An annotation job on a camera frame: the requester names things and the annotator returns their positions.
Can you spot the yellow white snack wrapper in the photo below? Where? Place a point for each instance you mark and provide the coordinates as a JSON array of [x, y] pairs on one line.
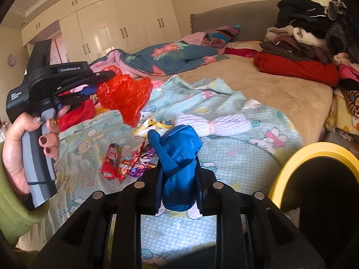
[[153, 126]]

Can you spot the striped colourful cloth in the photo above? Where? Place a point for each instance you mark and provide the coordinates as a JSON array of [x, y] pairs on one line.
[[221, 33]]

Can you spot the red flat snack packet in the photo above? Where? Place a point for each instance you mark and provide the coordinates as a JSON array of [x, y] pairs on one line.
[[127, 165]]

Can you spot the red cylindrical snack packet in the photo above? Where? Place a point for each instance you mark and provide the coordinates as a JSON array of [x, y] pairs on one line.
[[110, 161]]

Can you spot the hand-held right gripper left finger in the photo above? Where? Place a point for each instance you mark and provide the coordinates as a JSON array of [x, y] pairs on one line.
[[160, 190]]

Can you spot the grey bed headboard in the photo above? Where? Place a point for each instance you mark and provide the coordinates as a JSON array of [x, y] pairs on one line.
[[246, 19]]

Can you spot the round wall clock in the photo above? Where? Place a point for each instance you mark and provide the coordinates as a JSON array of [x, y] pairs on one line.
[[11, 60]]

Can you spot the red lace cloth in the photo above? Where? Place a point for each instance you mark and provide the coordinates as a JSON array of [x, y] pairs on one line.
[[241, 52]]

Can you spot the yellow bin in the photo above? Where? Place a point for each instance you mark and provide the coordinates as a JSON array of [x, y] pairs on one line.
[[283, 171]]

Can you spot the pile of clothes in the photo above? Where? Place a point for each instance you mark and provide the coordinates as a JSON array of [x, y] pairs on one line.
[[308, 28]]

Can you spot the red folded cloth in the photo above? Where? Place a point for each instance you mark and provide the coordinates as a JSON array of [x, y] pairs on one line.
[[297, 68]]

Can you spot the person's left hand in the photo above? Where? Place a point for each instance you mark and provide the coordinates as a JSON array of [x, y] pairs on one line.
[[12, 151]]

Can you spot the light blue cartoon printed blanket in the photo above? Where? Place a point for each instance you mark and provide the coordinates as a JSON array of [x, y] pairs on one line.
[[241, 151]]

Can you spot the pink cloth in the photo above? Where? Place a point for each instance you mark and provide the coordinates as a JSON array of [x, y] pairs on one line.
[[195, 37]]

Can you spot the yellow cartoon blanket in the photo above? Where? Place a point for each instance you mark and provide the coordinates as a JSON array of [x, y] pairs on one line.
[[343, 112]]

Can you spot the red plastic bag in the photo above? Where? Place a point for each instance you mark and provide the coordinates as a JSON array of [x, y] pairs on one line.
[[123, 95]]

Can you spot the cream wardrobe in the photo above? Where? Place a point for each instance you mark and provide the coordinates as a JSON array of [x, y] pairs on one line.
[[112, 22]]

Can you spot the bed with beige sheet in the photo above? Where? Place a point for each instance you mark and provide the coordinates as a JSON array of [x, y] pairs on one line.
[[266, 89]]

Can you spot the blue plastic bag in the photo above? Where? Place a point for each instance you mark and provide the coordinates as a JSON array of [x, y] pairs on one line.
[[179, 159]]

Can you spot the person's left forearm green sleeve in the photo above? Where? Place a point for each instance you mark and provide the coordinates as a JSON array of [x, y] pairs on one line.
[[14, 218]]

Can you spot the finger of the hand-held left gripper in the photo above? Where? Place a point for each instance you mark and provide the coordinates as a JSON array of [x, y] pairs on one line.
[[101, 77], [75, 99]]

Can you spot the purple foil snack packet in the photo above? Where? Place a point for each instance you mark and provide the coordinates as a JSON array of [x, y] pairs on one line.
[[141, 168]]

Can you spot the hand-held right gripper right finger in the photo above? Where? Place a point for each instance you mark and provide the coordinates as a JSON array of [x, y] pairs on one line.
[[200, 196]]

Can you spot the red crumpled cloth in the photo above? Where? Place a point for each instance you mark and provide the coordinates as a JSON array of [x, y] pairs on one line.
[[78, 116]]

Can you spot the white cloth bundle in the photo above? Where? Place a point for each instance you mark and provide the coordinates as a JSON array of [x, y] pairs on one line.
[[204, 123]]

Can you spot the blue floral quilt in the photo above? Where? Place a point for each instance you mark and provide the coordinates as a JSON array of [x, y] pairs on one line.
[[174, 56]]

